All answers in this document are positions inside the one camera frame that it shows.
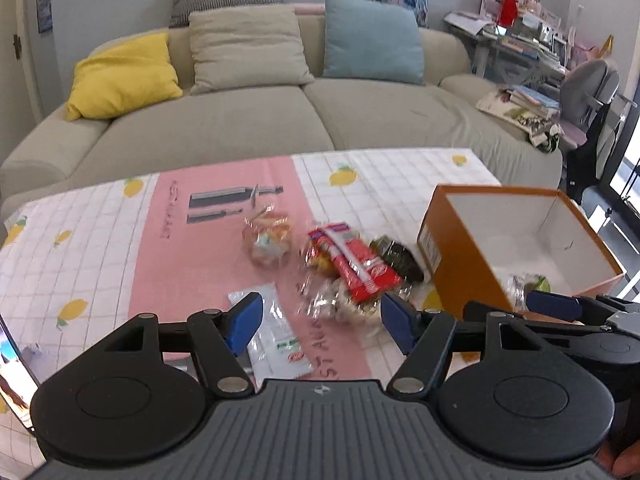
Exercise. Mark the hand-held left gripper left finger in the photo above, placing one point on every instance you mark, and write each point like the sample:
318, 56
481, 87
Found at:
246, 322

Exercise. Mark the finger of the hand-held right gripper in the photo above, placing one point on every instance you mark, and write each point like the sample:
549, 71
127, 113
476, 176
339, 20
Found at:
552, 304
560, 327

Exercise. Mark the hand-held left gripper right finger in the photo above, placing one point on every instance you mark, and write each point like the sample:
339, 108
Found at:
397, 327

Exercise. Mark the white clear snack packet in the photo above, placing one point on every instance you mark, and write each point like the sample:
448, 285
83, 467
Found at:
275, 327

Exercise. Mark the clear green snack packet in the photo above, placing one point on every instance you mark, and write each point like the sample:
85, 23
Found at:
520, 287

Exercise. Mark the white rice cake packet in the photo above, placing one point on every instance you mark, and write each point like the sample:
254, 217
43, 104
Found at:
332, 306

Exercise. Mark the dark green snack packet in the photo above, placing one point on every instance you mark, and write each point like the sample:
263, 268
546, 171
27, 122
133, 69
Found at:
400, 257

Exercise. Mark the red snack packet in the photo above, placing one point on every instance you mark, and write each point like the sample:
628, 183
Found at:
360, 267

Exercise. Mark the colourful mixed snack packet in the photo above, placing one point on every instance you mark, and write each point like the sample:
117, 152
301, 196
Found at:
265, 237

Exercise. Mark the yellow noodle snack packet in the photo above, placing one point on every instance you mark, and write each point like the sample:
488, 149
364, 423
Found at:
320, 262

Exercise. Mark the orange cardboard box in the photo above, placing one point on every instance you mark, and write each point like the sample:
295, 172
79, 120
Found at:
460, 255

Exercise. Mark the person's right hand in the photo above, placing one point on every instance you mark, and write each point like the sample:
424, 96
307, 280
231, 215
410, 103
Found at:
625, 460

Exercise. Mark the pink printed sheet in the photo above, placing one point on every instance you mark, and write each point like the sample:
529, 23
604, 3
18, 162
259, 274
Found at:
200, 260

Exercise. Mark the dark cloth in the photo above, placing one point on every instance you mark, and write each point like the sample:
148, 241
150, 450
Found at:
590, 160

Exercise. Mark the printed tote bag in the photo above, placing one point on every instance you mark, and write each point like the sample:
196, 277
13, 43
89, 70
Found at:
540, 132

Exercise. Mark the lemon print tablecloth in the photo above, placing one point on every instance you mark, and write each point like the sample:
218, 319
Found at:
75, 260

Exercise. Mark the beige fabric sofa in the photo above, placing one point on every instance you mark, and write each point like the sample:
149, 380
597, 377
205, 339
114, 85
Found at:
200, 125

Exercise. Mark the pile of magazines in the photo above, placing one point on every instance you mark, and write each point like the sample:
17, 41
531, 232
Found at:
520, 100

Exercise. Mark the grey office chair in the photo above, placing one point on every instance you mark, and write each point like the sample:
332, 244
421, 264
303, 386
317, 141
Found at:
587, 85

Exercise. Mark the smartphone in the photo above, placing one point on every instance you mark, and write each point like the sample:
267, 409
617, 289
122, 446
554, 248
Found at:
12, 375

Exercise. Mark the cluttered white desk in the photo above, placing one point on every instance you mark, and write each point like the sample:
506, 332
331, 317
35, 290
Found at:
525, 45

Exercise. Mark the beige cushion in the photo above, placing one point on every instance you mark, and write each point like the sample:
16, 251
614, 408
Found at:
247, 50

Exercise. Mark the yellow cushion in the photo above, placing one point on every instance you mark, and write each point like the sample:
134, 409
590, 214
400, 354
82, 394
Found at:
125, 77

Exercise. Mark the light blue cushion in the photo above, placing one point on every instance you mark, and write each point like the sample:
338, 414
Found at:
372, 40

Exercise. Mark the red paper item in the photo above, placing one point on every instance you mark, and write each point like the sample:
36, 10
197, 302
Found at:
508, 7

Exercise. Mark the pink cushion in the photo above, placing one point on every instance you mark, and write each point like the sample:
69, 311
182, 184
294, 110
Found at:
307, 8

